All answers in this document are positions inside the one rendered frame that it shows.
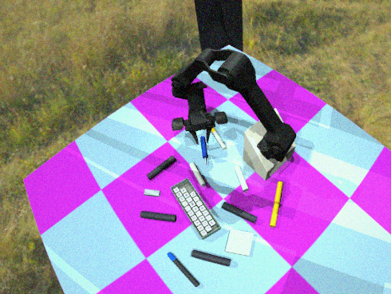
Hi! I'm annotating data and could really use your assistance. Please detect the blue stylus with grey tip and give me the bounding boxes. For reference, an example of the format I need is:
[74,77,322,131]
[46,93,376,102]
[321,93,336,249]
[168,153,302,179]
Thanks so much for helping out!
[200,136,207,164]

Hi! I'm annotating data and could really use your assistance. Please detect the white square pad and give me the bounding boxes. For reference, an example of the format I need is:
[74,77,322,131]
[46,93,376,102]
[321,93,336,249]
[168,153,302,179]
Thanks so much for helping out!
[225,229,254,256]

